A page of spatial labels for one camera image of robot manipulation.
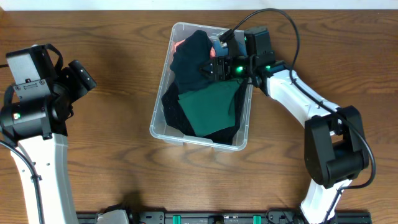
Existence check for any dark green garment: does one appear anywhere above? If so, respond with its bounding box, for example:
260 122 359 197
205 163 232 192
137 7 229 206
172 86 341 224
178 78 246 137

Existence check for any clear plastic storage bin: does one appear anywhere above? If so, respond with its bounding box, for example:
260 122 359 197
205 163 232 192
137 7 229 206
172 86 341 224
149 22 253 152

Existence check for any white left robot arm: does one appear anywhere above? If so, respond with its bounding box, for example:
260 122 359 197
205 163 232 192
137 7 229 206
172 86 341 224
1 44 96 223

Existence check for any dark navy garment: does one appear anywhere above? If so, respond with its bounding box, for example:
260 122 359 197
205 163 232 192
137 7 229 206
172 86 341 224
170 30 213 94

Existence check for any black knit garment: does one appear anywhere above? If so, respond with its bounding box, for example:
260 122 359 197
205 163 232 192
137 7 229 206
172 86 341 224
162 79 248 145

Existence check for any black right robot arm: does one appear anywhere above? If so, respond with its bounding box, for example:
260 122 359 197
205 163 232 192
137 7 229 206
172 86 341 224
200 27 374 223

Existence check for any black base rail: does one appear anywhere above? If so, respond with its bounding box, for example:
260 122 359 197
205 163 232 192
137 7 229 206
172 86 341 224
76 203 373 224

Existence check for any blue cloth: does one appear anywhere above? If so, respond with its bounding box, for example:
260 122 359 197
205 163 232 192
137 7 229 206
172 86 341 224
210 40 229 58

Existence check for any pink shirt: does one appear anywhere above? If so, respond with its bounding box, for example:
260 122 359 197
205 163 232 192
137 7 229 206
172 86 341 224
174 40 216 58

